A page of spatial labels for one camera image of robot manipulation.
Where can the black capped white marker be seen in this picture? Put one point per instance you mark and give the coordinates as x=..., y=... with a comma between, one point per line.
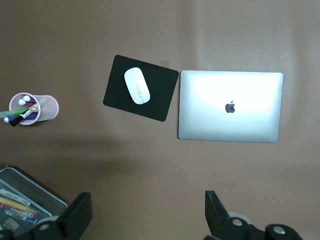
x=18, y=120

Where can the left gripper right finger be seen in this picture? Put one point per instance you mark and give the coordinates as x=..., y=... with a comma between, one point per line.
x=225, y=225

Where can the purple marker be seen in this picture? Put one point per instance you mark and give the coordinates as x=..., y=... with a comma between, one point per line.
x=11, y=118

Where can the black mouse pad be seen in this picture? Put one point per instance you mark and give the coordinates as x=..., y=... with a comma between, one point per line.
x=160, y=100

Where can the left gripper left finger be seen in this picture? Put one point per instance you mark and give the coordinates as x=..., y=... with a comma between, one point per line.
x=72, y=220

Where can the white computer mouse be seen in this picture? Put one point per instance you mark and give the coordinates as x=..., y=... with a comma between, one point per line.
x=137, y=85

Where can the red marker with white cap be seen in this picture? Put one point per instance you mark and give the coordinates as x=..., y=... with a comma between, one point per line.
x=27, y=103

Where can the pink mesh pen cup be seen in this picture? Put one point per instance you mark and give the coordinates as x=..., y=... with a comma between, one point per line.
x=48, y=110

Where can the silver laptop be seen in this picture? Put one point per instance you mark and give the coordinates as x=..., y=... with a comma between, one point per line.
x=230, y=107

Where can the white marker with blue print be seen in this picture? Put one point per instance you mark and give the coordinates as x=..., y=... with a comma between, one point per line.
x=22, y=214

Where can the grey mesh desk tray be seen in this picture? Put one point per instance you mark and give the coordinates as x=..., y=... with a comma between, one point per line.
x=37, y=192

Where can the green marker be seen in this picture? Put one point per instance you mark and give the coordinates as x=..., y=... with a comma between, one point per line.
x=15, y=112

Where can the yellow marker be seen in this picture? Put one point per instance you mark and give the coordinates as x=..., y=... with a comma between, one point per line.
x=15, y=202

